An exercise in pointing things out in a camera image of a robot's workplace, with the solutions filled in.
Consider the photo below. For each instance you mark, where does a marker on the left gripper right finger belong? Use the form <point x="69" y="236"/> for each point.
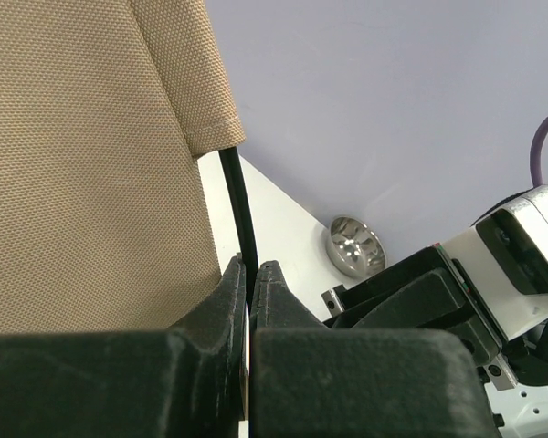
<point x="307" y="380"/>

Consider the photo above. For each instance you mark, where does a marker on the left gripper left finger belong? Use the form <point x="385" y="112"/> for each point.
<point x="181" y="381"/>

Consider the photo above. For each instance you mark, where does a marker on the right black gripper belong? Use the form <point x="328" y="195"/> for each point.
<point x="427" y="290"/>

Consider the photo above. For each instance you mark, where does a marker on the steel pet bowl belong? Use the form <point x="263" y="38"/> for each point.
<point x="353" y="248"/>

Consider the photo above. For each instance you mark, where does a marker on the beige fabric pet tent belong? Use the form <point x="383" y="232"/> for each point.
<point x="105" y="109"/>

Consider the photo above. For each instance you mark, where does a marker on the black tent pole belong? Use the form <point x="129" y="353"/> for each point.
<point x="238" y="196"/>

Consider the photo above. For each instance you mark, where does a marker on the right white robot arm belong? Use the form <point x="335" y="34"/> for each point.
<point x="529" y="369"/>

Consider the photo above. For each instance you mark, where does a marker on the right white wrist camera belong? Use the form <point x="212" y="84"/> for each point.
<point x="505" y="255"/>

